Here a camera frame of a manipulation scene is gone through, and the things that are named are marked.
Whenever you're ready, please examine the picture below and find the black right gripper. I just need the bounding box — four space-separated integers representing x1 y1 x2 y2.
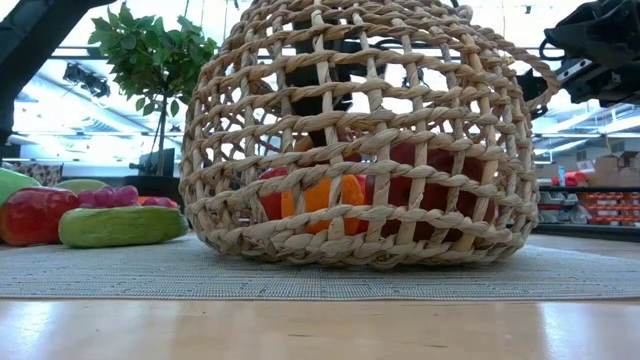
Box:
518 49 640 121

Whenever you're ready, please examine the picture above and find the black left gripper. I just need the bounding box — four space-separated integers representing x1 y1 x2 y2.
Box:
288 20 354 149

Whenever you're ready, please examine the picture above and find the orange bell pepper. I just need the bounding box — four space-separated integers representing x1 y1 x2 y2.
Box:
279 172 366 236

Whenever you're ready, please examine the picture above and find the red bell pepper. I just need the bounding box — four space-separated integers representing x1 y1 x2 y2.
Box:
257 167 286 222

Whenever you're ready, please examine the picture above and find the red pomegranate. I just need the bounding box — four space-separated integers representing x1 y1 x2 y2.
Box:
369 142 499 244

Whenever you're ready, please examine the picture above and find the woven straw basket with handles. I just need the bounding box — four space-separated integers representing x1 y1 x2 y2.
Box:
178 0 561 269

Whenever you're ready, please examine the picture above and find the green pear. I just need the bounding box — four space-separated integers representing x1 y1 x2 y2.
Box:
53 178 110 195

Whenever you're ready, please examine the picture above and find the small red apple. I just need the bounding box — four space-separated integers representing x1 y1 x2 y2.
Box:
0 186 80 247

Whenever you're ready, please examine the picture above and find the green apple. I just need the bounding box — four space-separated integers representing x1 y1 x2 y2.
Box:
0 167 42 206

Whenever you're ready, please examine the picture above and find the cardboard box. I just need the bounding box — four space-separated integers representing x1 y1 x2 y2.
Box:
594 151 640 189

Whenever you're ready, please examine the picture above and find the shelf rack with orange bins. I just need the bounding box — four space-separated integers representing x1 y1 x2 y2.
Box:
532 185 640 227

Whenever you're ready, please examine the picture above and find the green potted plant, black pot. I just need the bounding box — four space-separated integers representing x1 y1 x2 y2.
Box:
87 2 220 201

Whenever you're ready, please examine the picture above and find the black equipment box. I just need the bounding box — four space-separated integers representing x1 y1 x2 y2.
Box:
128 147 176 177

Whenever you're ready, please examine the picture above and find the red and orange mango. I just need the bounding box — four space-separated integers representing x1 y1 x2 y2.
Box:
135 195 180 210

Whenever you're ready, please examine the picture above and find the green cucumber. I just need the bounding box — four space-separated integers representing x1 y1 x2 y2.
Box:
58 205 190 250

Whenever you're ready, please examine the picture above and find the purple grape bunch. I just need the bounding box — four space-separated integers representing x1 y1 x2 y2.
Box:
75 185 140 210

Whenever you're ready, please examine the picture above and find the black ceiling-mounted device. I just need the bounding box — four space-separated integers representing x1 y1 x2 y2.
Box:
62 62 112 100

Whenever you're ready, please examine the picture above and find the grey woven placemat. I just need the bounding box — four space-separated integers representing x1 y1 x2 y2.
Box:
0 230 640 301

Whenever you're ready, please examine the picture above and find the patterned box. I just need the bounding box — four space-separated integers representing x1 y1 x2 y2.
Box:
17 162 64 187

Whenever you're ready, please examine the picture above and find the black overhead frame beam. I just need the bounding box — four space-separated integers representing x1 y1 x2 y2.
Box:
49 45 556 61

